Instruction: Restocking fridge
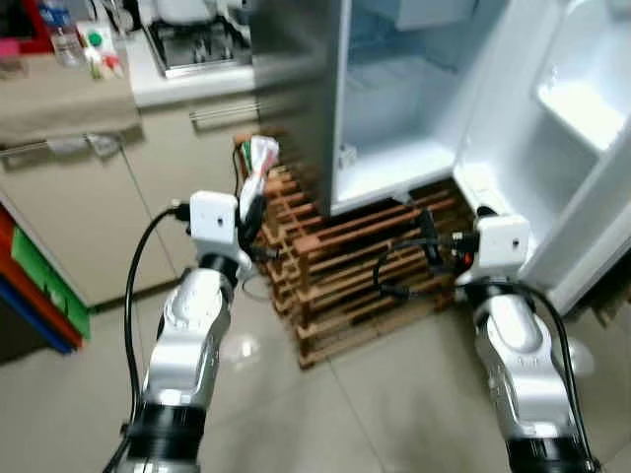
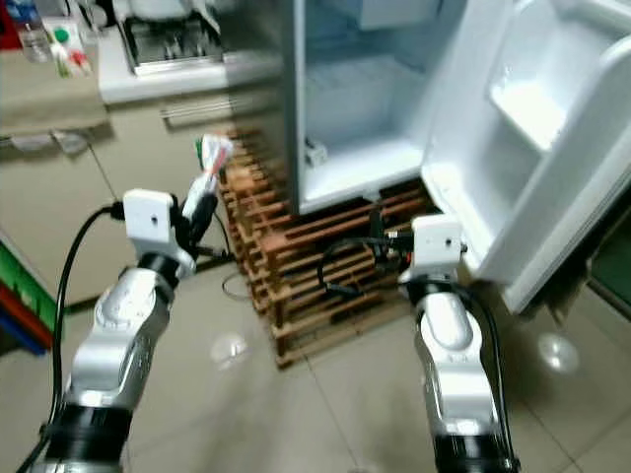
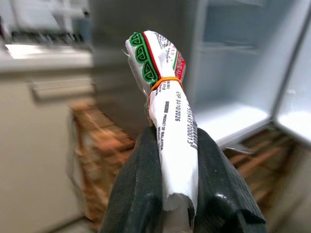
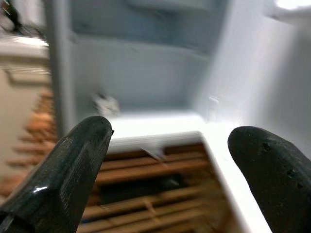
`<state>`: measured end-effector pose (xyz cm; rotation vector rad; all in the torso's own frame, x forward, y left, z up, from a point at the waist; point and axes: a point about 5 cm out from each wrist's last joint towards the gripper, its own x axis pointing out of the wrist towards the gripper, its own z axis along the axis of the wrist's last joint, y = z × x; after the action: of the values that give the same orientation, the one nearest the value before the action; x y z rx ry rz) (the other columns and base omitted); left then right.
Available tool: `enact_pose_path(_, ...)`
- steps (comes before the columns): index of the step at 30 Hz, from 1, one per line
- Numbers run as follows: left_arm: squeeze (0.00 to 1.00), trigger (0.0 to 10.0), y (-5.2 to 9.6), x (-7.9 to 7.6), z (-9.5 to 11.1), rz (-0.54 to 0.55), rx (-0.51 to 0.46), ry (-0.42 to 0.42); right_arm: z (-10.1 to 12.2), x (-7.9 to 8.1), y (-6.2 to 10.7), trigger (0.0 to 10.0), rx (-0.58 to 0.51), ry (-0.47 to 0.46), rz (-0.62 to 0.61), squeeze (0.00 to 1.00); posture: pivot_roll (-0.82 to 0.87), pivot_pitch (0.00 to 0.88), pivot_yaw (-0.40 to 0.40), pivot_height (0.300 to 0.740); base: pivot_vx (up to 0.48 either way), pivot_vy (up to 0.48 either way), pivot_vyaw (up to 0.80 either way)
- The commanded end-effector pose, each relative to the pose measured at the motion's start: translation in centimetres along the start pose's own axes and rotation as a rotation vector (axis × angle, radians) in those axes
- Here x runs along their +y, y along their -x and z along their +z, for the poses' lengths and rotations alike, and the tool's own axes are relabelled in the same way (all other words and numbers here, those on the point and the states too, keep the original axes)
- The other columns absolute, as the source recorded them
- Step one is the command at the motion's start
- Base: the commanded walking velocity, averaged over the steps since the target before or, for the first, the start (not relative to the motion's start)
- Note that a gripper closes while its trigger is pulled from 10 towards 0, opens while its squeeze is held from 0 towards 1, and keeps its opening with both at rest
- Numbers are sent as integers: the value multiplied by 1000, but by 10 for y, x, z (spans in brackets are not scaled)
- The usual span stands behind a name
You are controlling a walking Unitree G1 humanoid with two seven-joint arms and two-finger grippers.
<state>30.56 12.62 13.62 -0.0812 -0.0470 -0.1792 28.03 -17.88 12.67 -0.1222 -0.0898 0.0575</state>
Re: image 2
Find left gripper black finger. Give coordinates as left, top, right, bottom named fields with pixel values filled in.
left=185, top=179, right=221, bottom=230

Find white red green food pack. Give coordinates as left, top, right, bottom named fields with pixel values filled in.
left=195, top=133, right=236, bottom=205

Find dark grey fridge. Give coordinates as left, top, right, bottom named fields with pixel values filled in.
left=215, top=0, right=631, bottom=316

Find white kitchen counter beige cabinets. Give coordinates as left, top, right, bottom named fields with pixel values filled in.
left=0, top=0, right=238, bottom=297

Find steel gas hob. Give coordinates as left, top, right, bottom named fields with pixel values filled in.
left=123, top=10, right=228, bottom=75

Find green plastic board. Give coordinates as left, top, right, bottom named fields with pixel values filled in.
left=0, top=241, right=52, bottom=326

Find red plastic board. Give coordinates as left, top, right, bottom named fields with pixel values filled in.
left=0, top=281, right=50, bottom=346

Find beige table cloth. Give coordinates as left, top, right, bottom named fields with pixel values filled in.
left=0, top=49, right=111, bottom=139

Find glass sliding door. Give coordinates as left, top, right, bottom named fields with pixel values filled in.
left=590, top=212, right=631, bottom=297

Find blue flat board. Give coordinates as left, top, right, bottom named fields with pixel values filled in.
left=0, top=315, right=48, bottom=358

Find clear water bottle blue label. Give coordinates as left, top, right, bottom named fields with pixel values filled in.
left=15, top=0, right=52, bottom=62

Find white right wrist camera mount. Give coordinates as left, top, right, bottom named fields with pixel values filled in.
left=412, top=214, right=464, bottom=282

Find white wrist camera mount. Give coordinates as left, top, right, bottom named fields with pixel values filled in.
left=412, top=214, right=464, bottom=282
left=123, top=188, right=180, bottom=267

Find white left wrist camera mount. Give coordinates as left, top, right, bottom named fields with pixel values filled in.
left=123, top=188, right=180, bottom=267

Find silver drawer handle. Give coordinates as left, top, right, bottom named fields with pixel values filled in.
left=163, top=94, right=230, bottom=124

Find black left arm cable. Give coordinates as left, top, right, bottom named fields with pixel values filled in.
left=49, top=202, right=127, bottom=435

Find white pot with handle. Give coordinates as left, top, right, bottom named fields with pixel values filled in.
left=113, top=0, right=208, bottom=23

